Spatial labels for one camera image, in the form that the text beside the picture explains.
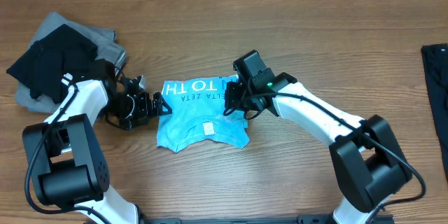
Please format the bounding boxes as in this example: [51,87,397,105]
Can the light blue t-shirt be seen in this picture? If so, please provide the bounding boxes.
[156,75,249,153]

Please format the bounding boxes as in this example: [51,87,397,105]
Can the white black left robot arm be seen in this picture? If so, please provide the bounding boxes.
[22,59,172,223]

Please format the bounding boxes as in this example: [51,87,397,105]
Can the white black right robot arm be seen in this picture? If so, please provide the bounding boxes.
[224,50,412,223]

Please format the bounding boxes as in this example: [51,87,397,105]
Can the grey folded garment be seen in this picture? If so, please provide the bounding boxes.
[15,12,127,113]

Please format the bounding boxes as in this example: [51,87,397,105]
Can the black folded garment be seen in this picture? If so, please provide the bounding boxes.
[6,24,97,104]

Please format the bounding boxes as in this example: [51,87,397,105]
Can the black garment pile at right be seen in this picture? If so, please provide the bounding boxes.
[421,43,447,177]

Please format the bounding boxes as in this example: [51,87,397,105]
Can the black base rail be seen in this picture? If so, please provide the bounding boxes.
[139,214,335,224]

